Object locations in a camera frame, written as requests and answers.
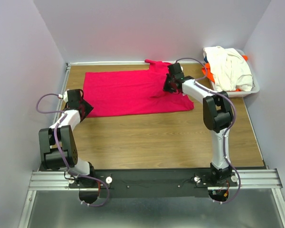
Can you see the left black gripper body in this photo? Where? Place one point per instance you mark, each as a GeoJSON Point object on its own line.
{"type": "Point", "coordinates": [87, 107]}

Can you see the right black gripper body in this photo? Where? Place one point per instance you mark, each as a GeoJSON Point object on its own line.
{"type": "Point", "coordinates": [167, 86]}

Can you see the pink t shirt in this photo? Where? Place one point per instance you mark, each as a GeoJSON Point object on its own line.
{"type": "Point", "coordinates": [119, 93]}

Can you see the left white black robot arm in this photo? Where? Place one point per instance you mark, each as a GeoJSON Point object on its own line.
{"type": "Point", "coordinates": [57, 145]}

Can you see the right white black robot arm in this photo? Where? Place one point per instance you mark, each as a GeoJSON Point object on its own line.
{"type": "Point", "coordinates": [218, 117]}

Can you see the orange t shirt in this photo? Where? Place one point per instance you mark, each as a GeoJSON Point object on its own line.
{"type": "Point", "coordinates": [209, 75]}

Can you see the white t shirt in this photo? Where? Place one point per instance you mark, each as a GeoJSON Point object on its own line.
{"type": "Point", "coordinates": [230, 69]}

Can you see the white laundry basket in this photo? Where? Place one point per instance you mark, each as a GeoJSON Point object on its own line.
{"type": "Point", "coordinates": [254, 88]}

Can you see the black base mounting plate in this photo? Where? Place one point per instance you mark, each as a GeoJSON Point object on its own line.
{"type": "Point", "coordinates": [150, 183]}

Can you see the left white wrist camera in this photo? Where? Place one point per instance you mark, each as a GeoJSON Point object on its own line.
{"type": "Point", "coordinates": [64, 96]}

